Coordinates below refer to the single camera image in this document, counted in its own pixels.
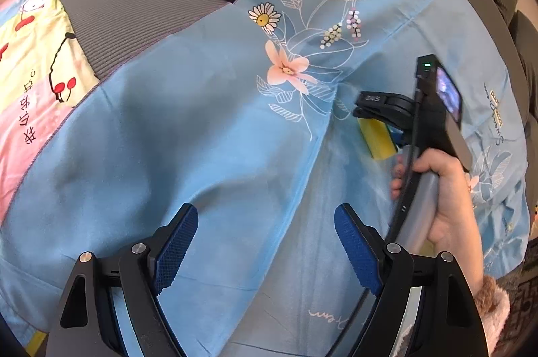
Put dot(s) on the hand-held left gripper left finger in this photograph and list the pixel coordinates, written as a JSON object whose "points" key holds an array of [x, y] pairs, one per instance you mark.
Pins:
{"points": [[176, 247]]}

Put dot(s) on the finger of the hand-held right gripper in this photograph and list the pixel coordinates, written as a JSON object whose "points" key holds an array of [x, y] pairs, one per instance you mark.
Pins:
{"points": [[386, 100], [378, 114]]}

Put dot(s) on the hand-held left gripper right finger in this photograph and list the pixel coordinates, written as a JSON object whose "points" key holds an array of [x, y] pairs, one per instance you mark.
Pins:
{"points": [[357, 252]]}

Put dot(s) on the yellow and green sponge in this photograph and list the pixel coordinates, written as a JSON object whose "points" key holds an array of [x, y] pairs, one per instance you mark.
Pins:
{"points": [[374, 138]]}

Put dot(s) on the person's right hand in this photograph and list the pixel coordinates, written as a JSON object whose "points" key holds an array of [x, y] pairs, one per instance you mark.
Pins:
{"points": [[456, 205]]}

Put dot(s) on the blue floral bedsheet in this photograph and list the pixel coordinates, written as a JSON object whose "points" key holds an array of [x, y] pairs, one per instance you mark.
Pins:
{"points": [[189, 138]]}

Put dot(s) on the dark patterned rug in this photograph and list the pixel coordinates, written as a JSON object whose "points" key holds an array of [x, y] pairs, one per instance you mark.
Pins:
{"points": [[523, 298]]}

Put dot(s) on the grey sofa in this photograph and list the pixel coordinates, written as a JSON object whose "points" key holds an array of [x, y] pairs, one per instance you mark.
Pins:
{"points": [[126, 12]]}

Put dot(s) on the yellow printed blanket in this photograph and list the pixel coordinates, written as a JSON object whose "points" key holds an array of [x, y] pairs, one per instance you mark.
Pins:
{"points": [[33, 45]]}

